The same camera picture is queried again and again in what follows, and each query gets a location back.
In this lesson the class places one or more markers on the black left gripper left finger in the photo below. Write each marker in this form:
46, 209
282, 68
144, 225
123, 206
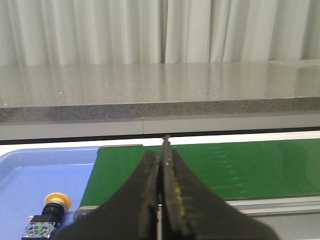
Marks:
129, 214

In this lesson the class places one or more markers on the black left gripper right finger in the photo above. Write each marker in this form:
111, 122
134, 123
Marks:
193, 212

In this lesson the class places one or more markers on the yellow emergency stop push button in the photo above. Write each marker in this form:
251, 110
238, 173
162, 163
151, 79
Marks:
44, 226

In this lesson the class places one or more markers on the green conveyor belt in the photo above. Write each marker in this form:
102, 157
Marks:
233, 170

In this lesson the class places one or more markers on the blue plastic tray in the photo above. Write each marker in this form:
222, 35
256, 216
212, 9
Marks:
27, 176

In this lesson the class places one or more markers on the grey speckled stone counter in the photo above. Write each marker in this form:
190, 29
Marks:
74, 101

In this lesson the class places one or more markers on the white pleated curtain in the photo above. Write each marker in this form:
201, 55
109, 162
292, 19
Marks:
65, 32

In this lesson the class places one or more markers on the aluminium conveyor side rail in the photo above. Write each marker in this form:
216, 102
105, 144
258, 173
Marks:
250, 207

